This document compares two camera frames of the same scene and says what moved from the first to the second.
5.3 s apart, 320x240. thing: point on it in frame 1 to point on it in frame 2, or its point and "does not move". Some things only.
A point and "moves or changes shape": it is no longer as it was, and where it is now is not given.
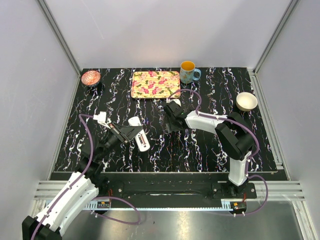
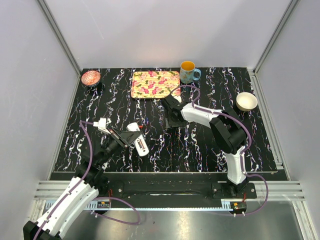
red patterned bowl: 90,77 does not move
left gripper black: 127,133 to 127,138
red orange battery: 142,139 to 141,144
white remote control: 141,139 moves or changes shape
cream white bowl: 246,101 does not move
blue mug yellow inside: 187,72 does not move
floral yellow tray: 155,84 does not move
